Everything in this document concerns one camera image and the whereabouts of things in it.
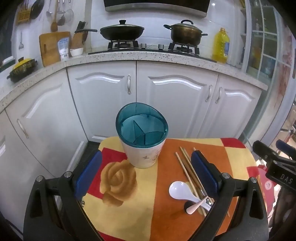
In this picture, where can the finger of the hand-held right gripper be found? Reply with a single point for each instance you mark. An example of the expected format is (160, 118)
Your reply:
(282, 146)
(264, 149)

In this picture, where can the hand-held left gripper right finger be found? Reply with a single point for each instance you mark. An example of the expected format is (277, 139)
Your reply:
(204, 173)

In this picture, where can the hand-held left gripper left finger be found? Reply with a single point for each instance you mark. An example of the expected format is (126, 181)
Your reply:
(90, 173)

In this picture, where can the wooden chopstick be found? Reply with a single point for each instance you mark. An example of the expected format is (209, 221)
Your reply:
(194, 149)
(186, 162)
(184, 171)

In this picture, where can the teal and white utensil holder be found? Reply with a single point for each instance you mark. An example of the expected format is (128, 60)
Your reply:
(143, 158)

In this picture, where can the red printed bag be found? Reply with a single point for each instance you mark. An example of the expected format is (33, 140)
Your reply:
(267, 183)

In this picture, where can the metal utensil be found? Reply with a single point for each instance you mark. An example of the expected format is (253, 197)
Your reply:
(207, 198)

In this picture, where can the white ceramic spoon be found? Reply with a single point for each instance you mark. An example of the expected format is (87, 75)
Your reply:
(179, 191)

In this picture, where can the pink spoon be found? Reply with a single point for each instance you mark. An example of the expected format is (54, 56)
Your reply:
(196, 205)

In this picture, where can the white cabinet door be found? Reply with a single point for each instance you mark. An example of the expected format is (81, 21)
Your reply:
(13, 185)
(99, 104)
(50, 120)
(175, 109)
(238, 111)

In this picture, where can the rose printed table cloth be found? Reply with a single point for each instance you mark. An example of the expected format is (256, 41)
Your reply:
(148, 199)

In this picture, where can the glass sliding door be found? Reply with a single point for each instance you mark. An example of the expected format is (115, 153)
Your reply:
(266, 46)

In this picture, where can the yellow cooking oil bottle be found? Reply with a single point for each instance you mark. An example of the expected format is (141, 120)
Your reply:
(220, 46)

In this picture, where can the speckled stone countertop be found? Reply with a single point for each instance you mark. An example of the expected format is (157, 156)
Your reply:
(161, 62)

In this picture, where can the white bowl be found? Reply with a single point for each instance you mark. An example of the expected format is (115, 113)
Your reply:
(76, 52)

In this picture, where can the black casserole with yellow lid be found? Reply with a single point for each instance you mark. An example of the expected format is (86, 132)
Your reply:
(22, 69)

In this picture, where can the black burner grate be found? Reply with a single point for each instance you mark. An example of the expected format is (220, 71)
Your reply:
(183, 48)
(122, 44)

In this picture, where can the white and blue packet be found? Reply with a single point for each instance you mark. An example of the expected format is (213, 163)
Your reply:
(63, 47)

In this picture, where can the wooden cutting board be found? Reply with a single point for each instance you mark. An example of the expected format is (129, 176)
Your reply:
(49, 49)

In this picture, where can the black gas stove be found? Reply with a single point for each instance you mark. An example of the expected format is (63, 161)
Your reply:
(152, 51)

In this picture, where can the wooden knife block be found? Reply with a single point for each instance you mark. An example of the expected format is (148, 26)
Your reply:
(77, 40)

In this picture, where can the brass cooking pot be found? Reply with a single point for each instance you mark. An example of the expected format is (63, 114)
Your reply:
(185, 37)

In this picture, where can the white container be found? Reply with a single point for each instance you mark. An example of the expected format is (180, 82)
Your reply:
(8, 60)

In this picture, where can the black frying pan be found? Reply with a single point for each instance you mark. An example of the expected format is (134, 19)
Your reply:
(122, 36)

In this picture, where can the metal peeler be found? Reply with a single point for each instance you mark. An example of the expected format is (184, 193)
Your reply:
(21, 44)

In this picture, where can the brass pot lid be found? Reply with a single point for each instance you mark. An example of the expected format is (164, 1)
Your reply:
(186, 25)

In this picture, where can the glass pan lid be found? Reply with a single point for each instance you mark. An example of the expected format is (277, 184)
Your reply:
(122, 27)

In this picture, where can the wooden spatula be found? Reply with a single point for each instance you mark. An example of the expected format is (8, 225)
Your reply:
(54, 25)

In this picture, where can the metal spatula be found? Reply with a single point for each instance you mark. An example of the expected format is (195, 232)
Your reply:
(60, 19)

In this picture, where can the metal strainer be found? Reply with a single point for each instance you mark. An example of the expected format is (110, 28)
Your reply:
(69, 14)

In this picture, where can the metal ladle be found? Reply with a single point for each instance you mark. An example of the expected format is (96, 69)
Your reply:
(48, 11)

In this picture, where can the wooden chopstick basket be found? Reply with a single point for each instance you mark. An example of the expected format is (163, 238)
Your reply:
(23, 16)

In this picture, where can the small black hanging pan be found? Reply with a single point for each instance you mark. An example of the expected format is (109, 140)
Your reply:
(37, 9)

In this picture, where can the range hood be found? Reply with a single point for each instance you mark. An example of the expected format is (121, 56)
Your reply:
(157, 7)

